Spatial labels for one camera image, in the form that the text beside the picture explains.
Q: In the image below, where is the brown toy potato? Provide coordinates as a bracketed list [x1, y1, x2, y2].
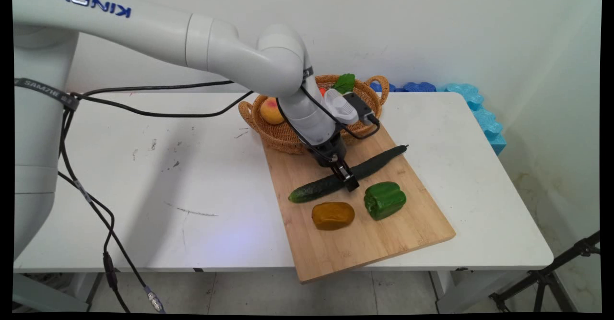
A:
[311, 201, 356, 231]

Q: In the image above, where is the toy peach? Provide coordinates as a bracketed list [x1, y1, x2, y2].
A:
[260, 96, 285, 126]

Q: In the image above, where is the black velcro cable strap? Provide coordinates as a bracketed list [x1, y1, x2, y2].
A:
[14, 77, 80, 112]

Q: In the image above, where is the woven wicker basket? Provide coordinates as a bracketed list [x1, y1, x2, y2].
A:
[238, 74, 390, 155]

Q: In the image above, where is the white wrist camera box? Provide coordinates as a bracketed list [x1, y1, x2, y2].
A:
[322, 88, 360, 126]

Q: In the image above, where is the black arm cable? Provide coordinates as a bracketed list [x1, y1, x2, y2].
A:
[72, 80, 235, 98]
[77, 90, 254, 119]

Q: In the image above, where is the white table leg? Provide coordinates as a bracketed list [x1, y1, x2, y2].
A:
[72, 271, 105, 308]
[429, 270, 462, 313]

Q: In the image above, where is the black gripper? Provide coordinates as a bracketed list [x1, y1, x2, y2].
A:
[305, 135, 361, 192]

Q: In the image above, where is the grey base frame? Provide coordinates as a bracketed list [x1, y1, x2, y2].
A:
[13, 273, 91, 313]

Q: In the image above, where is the black tripod stand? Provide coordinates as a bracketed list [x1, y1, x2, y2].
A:
[488, 231, 602, 314]

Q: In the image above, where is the black camera adapter block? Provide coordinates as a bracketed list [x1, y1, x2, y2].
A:
[342, 92, 381, 128]

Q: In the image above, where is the red carrot with green leaves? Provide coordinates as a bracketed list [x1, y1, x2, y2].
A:
[318, 73, 356, 97]

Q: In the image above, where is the light blue foam block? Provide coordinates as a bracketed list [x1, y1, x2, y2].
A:
[445, 83, 508, 156]

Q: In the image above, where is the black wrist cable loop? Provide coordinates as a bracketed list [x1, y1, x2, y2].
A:
[275, 84, 382, 164]

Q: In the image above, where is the black cable with connectors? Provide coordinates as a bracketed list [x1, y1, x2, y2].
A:
[57, 108, 166, 314]

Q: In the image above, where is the wooden cutting board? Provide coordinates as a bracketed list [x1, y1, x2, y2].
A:
[261, 120, 457, 284]

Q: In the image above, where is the dark green toy cucumber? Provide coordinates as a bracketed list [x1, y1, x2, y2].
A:
[288, 144, 410, 203]

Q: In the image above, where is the green toy bell pepper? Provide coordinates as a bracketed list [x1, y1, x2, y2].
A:
[364, 181, 408, 222]

